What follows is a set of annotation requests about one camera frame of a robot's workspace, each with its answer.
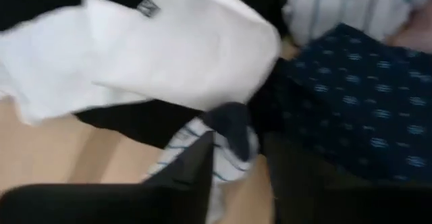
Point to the white blue-striped sock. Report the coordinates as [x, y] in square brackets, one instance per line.
[233, 165]

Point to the white sock with grey label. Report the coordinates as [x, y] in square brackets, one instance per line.
[168, 55]

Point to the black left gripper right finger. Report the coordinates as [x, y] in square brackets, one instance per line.
[354, 205]

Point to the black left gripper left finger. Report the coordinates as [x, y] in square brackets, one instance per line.
[101, 203]

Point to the black garment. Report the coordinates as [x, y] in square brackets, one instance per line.
[141, 121]

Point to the navy dotted shirt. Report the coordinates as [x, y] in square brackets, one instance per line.
[354, 99]

